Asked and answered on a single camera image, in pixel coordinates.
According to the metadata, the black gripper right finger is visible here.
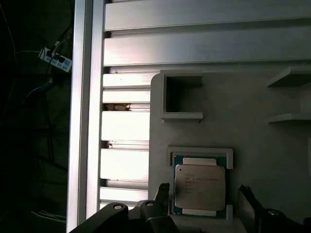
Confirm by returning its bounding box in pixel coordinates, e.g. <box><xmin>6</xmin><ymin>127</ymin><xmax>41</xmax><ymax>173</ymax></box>
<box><xmin>237</xmin><ymin>184</ymin><xmax>311</xmax><ymax>233</ymax></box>

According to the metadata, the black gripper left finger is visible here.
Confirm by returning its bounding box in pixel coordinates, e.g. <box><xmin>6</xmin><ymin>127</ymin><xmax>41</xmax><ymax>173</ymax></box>
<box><xmin>67</xmin><ymin>182</ymin><xmax>182</xmax><ymax>233</ymax></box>

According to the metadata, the silver CPU green board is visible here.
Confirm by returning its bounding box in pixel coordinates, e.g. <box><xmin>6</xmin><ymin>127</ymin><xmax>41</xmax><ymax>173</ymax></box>
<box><xmin>173</xmin><ymin>155</ymin><xmax>228</xmax><ymax>216</ymax></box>

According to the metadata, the grey parts rack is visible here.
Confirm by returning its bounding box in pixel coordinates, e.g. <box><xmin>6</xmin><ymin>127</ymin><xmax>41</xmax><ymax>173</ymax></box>
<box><xmin>148</xmin><ymin>67</ymin><xmax>311</xmax><ymax>233</ymax></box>

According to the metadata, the white power strip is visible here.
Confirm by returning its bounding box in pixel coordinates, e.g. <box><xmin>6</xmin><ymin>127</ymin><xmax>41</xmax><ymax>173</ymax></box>
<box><xmin>38</xmin><ymin>47</ymin><xmax>73</xmax><ymax>72</ymax></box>

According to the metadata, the blue network cable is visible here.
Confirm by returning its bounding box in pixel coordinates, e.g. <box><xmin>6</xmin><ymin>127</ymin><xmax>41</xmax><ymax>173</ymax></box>
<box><xmin>23</xmin><ymin>82</ymin><xmax>53</xmax><ymax>105</ymax></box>

